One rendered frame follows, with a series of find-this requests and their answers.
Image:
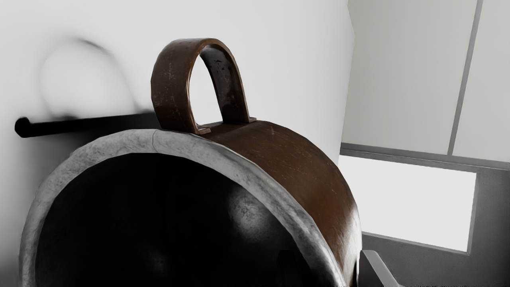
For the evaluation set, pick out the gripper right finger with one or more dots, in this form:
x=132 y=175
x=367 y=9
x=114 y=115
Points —
x=374 y=271

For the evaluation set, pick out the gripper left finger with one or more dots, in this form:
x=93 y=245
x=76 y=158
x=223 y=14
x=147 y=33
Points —
x=287 y=273

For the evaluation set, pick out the brown mug with grey rim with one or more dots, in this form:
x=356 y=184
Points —
x=295 y=167

